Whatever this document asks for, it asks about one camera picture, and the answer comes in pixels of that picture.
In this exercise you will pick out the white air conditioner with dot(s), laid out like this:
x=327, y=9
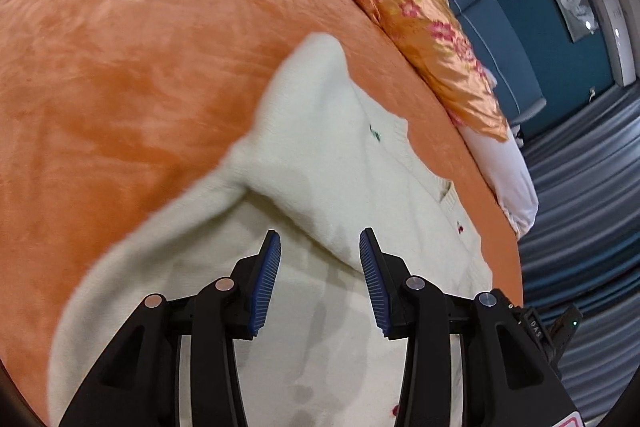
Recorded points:
x=617, y=37

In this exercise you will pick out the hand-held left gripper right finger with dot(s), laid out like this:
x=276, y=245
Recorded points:
x=372, y=287

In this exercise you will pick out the white and orange floral pillow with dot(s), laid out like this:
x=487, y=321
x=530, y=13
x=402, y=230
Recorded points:
x=425, y=7

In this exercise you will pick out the orange plush blanket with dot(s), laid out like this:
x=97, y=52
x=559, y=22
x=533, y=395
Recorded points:
x=125, y=57

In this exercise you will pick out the grey curtain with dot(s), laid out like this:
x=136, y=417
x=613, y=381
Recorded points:
x=585, y=207

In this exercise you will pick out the cream knit sweater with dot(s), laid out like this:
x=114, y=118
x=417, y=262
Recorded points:
x=300, y=157

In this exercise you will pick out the white wall socket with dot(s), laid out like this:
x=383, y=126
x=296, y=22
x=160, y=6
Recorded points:
x=591, y=93

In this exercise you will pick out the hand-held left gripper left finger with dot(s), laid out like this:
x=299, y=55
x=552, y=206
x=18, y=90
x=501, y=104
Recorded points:
x=265, y=287

